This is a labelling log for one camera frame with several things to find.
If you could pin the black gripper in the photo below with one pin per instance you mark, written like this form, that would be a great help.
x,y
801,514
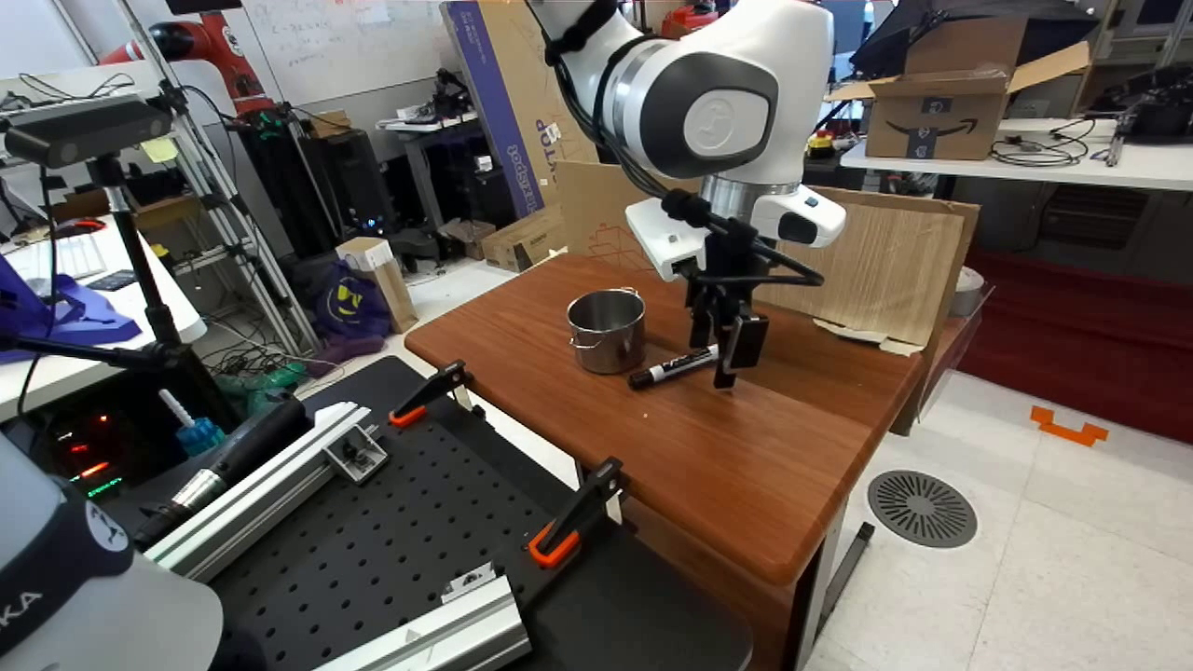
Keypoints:
x,y
733,266

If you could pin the black marker pen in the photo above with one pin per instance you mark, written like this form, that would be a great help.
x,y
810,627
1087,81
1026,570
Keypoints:
x,y
672,366

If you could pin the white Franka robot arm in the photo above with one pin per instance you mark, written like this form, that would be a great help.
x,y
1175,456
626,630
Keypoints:
x,y
693,97

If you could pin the small stainless steel pot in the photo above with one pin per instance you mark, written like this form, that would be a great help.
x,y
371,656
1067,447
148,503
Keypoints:
x,y
605,334

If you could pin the brown cardboard panel red print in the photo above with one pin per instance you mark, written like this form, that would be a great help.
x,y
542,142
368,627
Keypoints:
x,y
591,210

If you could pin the pale corrugated sheet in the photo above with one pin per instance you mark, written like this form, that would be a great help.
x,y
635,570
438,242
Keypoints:
x,y
896,266

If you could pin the orange and black bar clamp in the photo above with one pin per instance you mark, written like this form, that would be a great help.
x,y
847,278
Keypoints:
x,y
578,509
432,390

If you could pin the round floor drain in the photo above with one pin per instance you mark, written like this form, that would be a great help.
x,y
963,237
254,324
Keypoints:
x,y
922,509

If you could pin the grey metal desk leg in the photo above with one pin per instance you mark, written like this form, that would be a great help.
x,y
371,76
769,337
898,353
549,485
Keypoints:
x,y
845,570

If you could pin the tall cardboard box blue side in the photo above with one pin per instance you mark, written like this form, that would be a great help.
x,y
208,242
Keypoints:
x,y
509,97

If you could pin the open cardboard shipping box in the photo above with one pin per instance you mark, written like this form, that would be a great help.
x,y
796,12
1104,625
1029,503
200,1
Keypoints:
x,y
954,106

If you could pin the black photo umbrella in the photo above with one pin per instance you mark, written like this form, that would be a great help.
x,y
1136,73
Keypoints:
x,y
896,32

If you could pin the purple bag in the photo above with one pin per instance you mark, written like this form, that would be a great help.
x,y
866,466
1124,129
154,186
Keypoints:
x,y
335,303

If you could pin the black perforated breadboard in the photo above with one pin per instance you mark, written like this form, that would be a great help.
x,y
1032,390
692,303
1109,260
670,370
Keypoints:
x,y
374,544

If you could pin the white desk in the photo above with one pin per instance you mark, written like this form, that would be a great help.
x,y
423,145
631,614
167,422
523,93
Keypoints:
x,y
1093,163

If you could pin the silver light stand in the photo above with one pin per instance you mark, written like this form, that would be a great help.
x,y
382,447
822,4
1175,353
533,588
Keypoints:
x,y
208,186

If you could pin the blue cloth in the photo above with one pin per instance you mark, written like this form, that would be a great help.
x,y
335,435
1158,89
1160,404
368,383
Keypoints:
x,y
57,312

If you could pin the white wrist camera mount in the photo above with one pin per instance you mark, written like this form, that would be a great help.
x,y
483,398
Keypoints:
x,y
656,237

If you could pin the aluminium bracket plate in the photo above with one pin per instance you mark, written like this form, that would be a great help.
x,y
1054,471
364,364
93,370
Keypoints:
x,y
360,456

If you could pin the aluminium extrusion rail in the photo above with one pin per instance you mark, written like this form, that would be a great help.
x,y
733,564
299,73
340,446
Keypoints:
x,y
447,635
266,485

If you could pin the black camera tripod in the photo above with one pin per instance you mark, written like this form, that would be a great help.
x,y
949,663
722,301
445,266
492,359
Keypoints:
x,y
151,283

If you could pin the black stereo camera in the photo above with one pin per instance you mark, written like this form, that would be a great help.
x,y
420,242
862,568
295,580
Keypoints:
x,y
79,129

